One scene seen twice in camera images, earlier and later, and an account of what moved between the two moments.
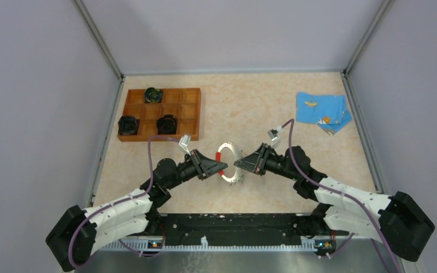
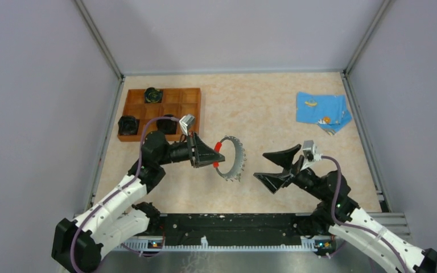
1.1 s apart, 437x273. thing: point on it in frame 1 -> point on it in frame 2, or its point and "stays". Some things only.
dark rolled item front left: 128,125 stays
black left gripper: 204,166 -> 202,154
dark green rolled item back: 153,95 stays
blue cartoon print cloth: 328,111 stays
